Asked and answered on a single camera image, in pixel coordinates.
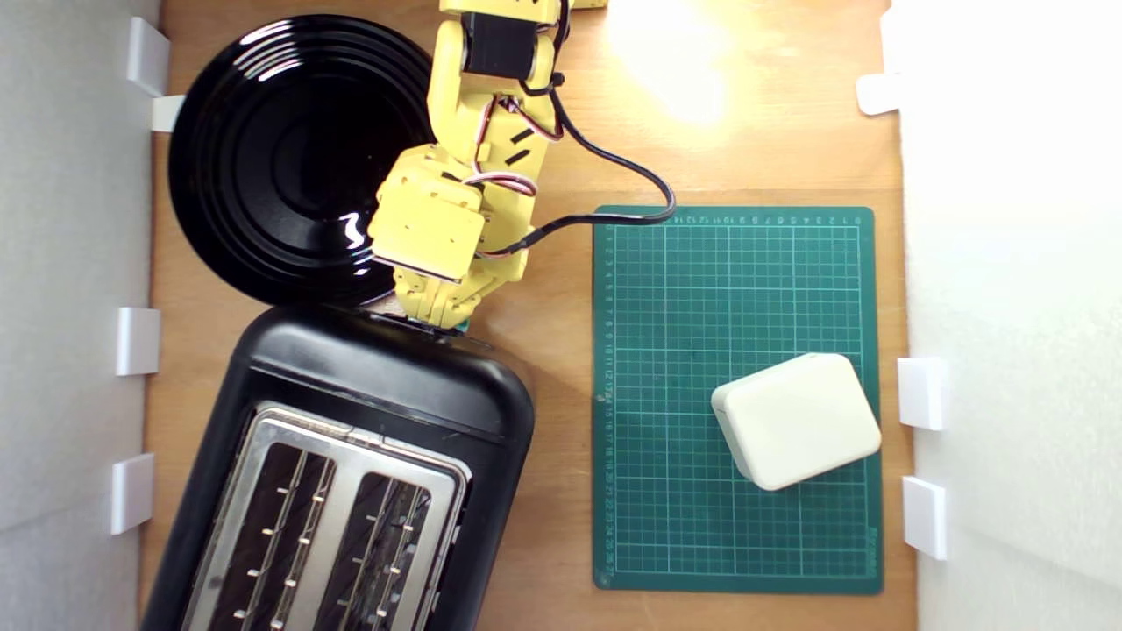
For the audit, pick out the white block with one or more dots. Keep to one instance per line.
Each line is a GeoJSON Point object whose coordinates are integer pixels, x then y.
{"type": "Point", "coordinates": [798, 421]}

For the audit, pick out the green cutting mat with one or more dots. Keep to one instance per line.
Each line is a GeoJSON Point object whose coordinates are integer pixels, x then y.
{"type": "Point", "coordinates": [666, 491]}

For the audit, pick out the small white wall clip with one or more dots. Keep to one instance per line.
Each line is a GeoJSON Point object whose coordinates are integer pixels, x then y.
{"type": "Point", "coordinates": [166, 112]}
{"type": "Point", "coordinates": [878, 94]}
{"type": "Point", "coordinates": [920, 393]}
{"type": "Point", "coordinates": [147, 57]}
{"type": "Point", "coordinates": [138, 342]}
{"type": "Point", "coordinates": [132, 493]}
{"type": "Point", "coordinates": [925, 517]}

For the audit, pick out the black two-slot toaster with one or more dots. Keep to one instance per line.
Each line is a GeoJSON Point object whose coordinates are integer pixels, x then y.
{"type": "Point", "coordinates": [368, 377]}

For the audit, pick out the black plate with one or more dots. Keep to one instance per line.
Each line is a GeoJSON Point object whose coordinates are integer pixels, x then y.
{"type": "Point", "coordinates": [263, 166]}

